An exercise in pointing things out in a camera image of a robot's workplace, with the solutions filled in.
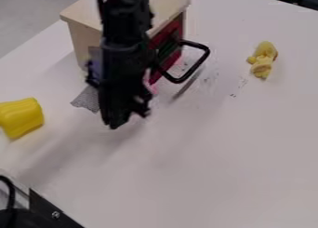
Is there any grey mesh cloth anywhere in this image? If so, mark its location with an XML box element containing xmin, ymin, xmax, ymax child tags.
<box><xmin>69</xmin><ymin>84</ymin><xmax>102</xmax><ymax>114</ymax></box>

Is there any yellow ridged toy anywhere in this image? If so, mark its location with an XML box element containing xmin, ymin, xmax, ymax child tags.
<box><xmin>0</xmin><ymin>97</ymin><xmax>46</xmax><ymax>141</ymax></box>

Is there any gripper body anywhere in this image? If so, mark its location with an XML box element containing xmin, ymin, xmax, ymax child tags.
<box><xmin>97</xmin><ymin>40</ymin><xmax>158</xmax><ymax>130</ymax></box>

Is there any red drawer with black handle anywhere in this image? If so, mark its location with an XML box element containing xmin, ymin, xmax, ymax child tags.
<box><xmin>145</xmin><ymin>12</ymin><xmax>212</xmax><ymax>86</ymax></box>

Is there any purple toy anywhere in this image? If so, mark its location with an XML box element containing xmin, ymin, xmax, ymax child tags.
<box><xmin>84</xmin><ymin>46</ymin><xmax>105</xmax><ymax>87</ymax></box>

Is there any yellow plush toy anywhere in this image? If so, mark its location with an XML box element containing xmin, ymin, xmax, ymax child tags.
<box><xmin>245</xmin><ymin>40</ymin><xmax>280</xmax><ymax>81</ymax></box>

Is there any pink toy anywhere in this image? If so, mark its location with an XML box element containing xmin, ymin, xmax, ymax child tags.
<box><xmin>142</xmin><ymin>69</ymin><xmax>161</xmax><ymax>96</ymax></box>

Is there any wooden cabinet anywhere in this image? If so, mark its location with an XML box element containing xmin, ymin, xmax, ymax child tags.
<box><xmin>58</xmin><ymin>0</ymin><xmax>193</xmax><ymax>72</ymax></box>

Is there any black mount bracket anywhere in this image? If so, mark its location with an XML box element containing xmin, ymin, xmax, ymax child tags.
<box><xmin>0</xmin><ymin>175</ymin><xmax>86</xmax><ymax>228</ymax></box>

